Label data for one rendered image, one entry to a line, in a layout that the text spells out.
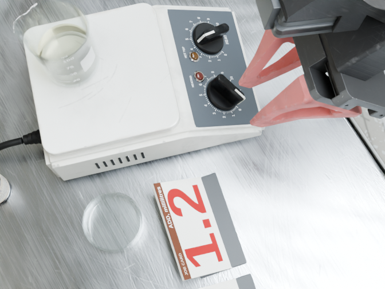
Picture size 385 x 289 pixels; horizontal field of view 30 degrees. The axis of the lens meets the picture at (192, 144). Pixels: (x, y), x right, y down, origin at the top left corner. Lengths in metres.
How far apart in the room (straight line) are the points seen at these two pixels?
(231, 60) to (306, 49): 0.19
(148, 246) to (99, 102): 0.15
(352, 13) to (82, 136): 0.27
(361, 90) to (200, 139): 0.20
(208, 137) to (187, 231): 0.09
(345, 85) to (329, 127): 0.23
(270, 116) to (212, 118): 0.11
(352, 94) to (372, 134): 0.24
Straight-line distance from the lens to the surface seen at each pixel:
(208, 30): 0.66
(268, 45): 0.53
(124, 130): 0.61
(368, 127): 0.72
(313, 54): 0.50
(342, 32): 0.48
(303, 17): 0.43
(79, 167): 0.65
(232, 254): 0.67
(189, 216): 0.66
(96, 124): 0.62
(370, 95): 0.50
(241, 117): 0.66
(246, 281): 0.67
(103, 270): 0.68
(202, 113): 0.64
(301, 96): 0.50
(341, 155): 0.70
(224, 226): 0.67
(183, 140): 0.64
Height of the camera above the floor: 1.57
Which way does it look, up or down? 75 degrees down
